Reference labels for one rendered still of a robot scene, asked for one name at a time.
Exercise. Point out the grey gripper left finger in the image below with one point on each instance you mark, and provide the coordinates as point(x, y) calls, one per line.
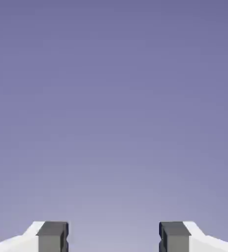
point(50, 238)

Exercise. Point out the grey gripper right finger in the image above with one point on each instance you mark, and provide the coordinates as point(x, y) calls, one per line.
point(175, 238)

